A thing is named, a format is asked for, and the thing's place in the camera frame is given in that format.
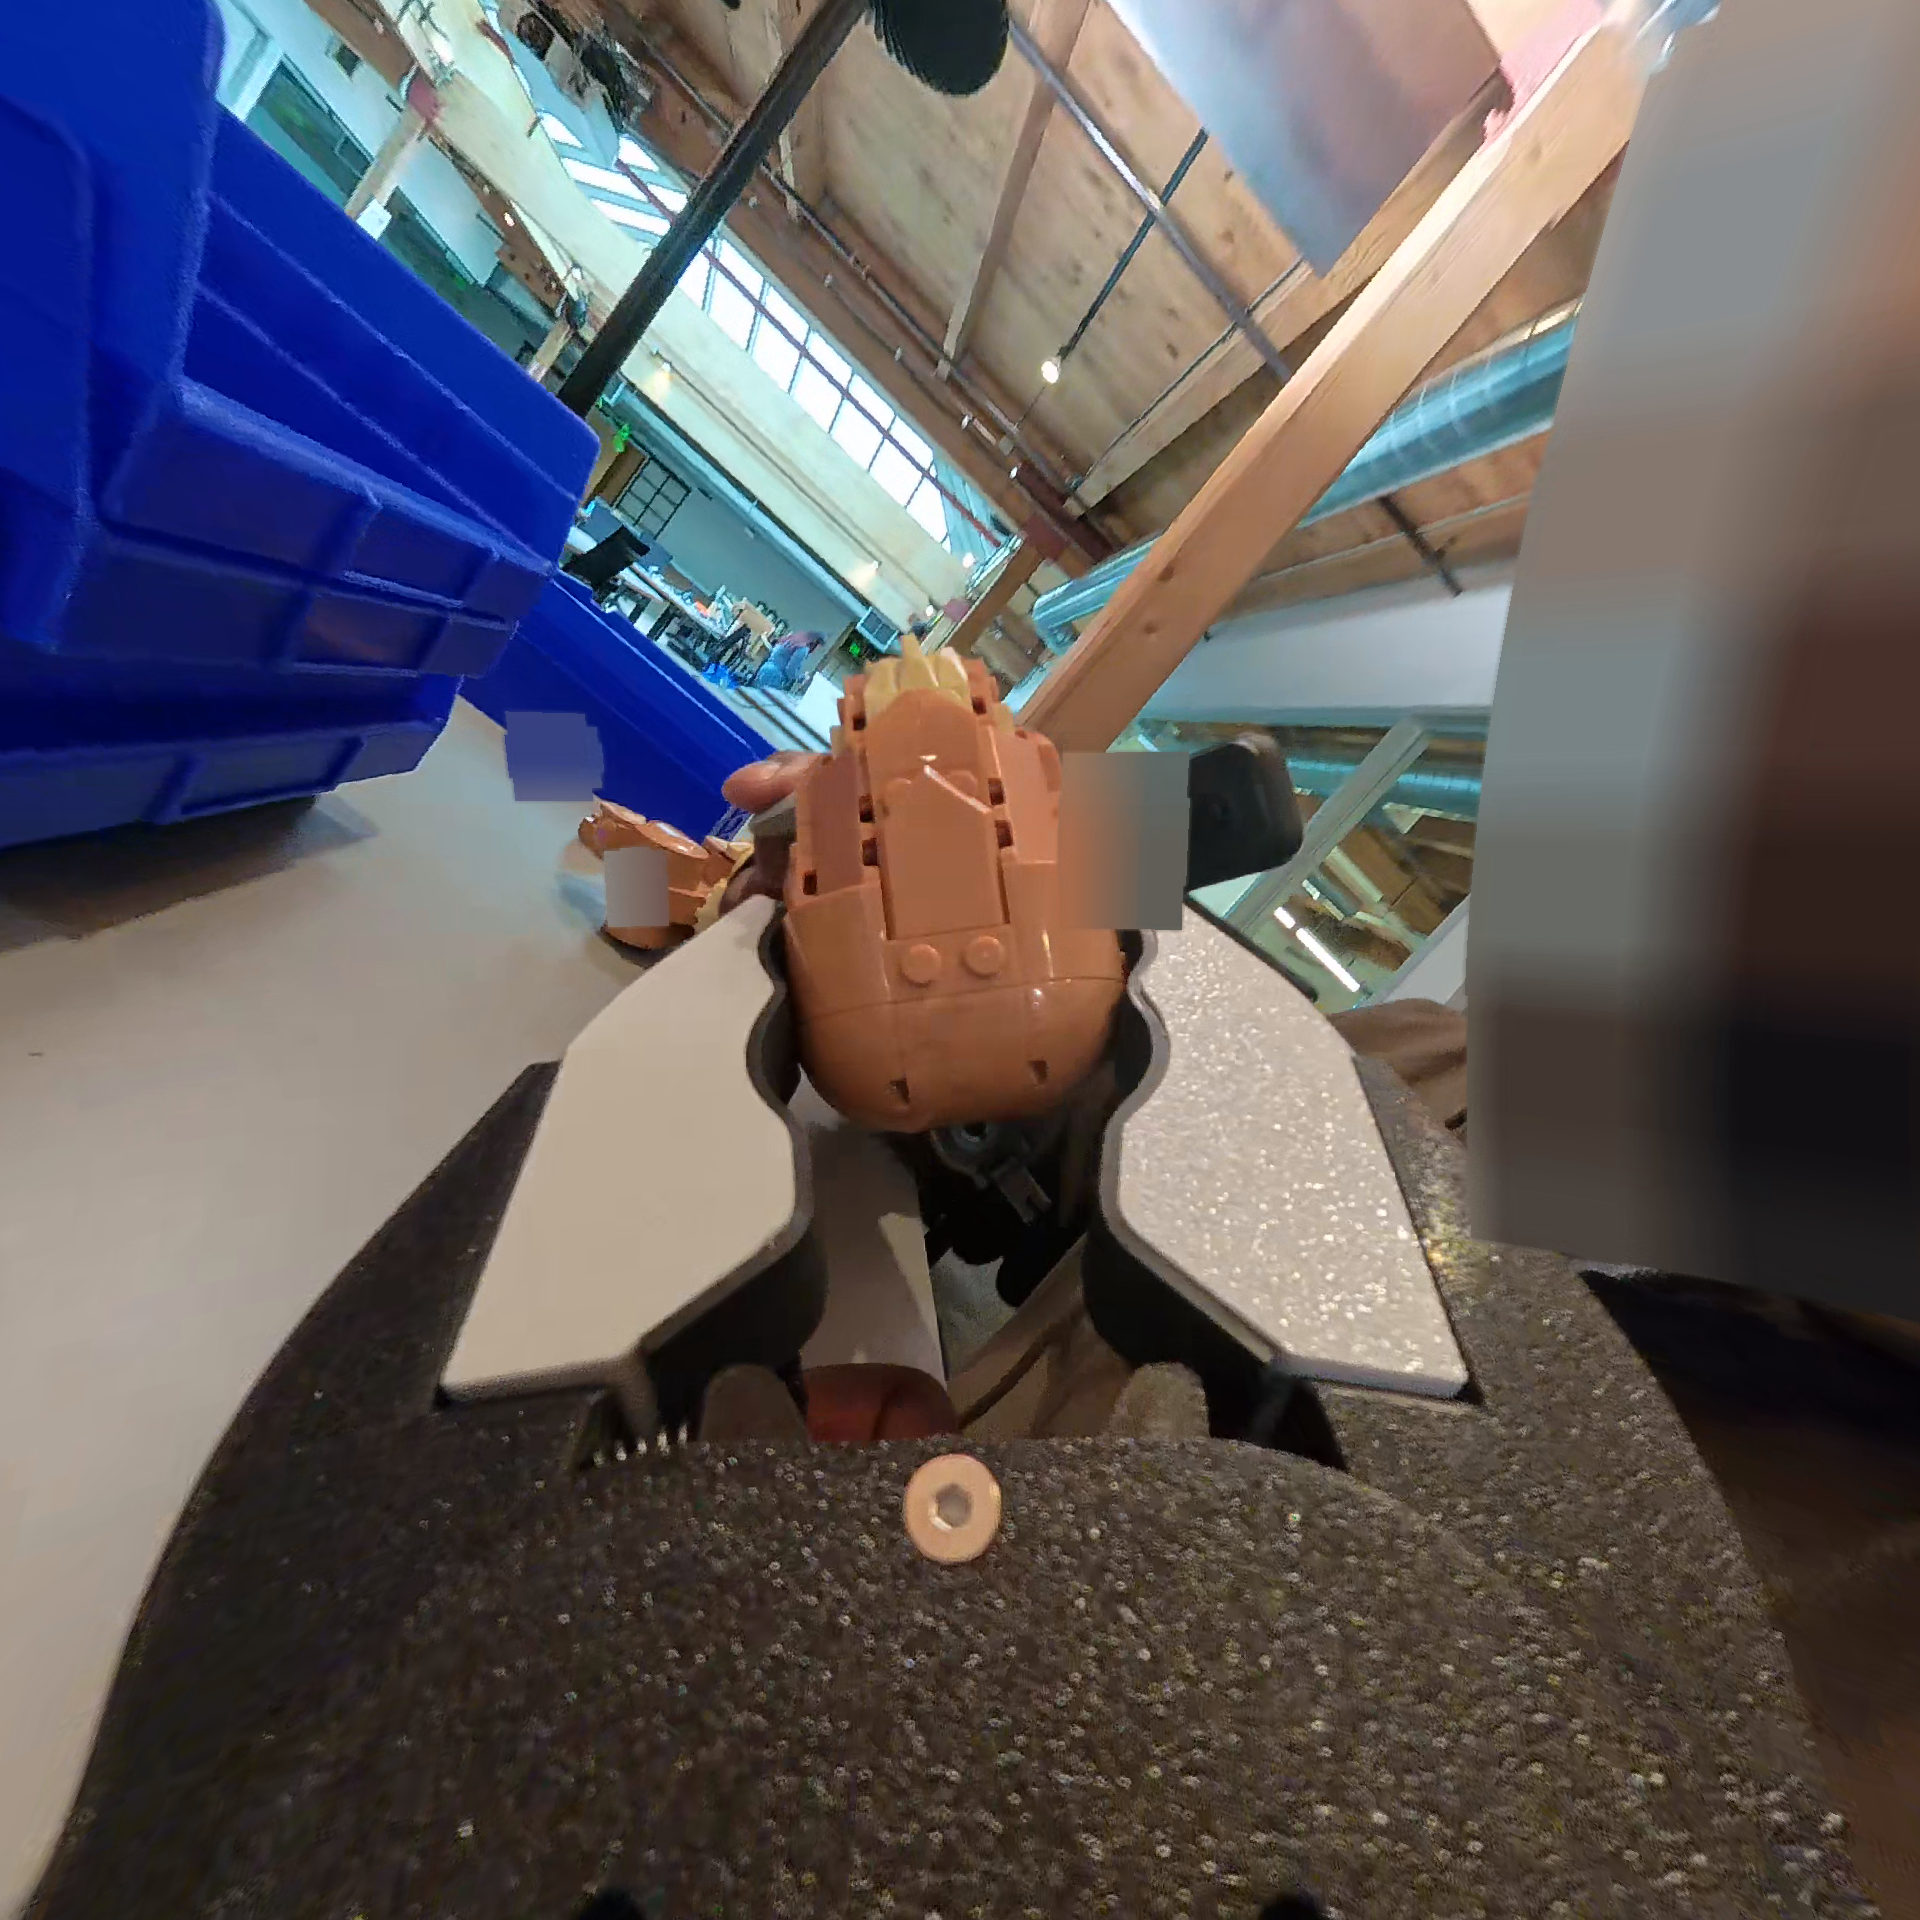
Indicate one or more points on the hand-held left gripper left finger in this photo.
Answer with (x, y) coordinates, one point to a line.
(643, 1199)

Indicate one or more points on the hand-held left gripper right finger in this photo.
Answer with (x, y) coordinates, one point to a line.
(1273, 1199)

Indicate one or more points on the orange rounded brick toy segment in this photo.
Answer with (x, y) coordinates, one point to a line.
(683, 884)

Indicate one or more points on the orange and tan toy segment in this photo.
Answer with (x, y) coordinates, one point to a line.
(945, 961)

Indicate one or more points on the person's left hand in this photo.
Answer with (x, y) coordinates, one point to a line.
(883, 1400)

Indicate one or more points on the blue storage bin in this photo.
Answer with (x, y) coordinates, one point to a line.
(643, 704)

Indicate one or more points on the black floor lamp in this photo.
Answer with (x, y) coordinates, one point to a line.
(717, 195)

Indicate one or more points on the blue plastic bin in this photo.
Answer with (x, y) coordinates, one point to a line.
(226, 449)

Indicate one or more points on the wooden post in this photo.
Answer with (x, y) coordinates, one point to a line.
(1003, 591)
(1319, 405)

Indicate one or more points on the silver ventilation duct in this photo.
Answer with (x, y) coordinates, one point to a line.
(1427, 426)

